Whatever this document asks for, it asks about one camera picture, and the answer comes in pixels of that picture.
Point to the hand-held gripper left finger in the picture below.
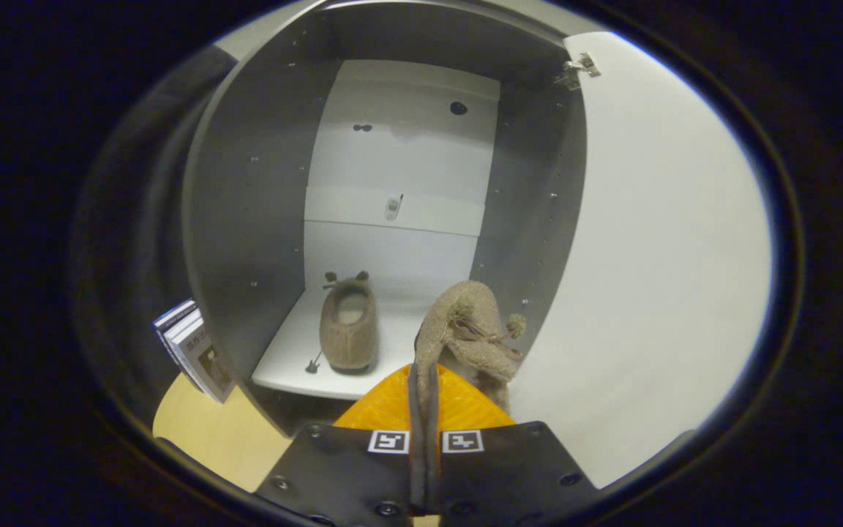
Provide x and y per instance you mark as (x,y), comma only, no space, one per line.
(348,476)

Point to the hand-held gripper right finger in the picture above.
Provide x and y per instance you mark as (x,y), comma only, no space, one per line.
(502,476)

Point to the brown fluffy slipper shoe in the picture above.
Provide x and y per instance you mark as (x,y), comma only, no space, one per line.
(465,329)
(348,329)

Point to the white shoe cabinet door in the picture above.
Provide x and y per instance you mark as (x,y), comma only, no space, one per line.
(648,256)

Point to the grey shoe cabinet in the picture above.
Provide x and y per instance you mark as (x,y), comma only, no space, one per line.
(246,219)

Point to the metal door hinge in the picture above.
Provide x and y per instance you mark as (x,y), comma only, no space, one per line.
(577,69)

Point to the white book with picture cover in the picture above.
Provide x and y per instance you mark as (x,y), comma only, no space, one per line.
(205,362)

